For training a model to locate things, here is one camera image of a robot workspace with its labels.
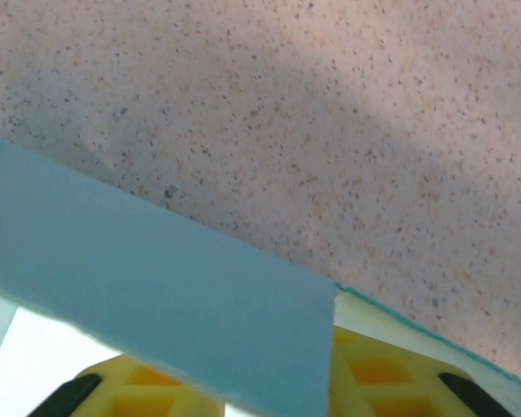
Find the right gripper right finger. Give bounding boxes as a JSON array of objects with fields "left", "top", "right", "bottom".
[{"left": 329, "top": 325, "right": 518, "bottom": 417}]

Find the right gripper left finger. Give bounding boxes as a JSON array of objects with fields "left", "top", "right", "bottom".
[{"left": 28, "top": 352, "right": 226, "bottom": 417}]

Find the light blue paper box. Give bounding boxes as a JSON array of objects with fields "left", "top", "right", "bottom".
[{"left": 0, "top": 129, "right": 521, "bottom": 417}]

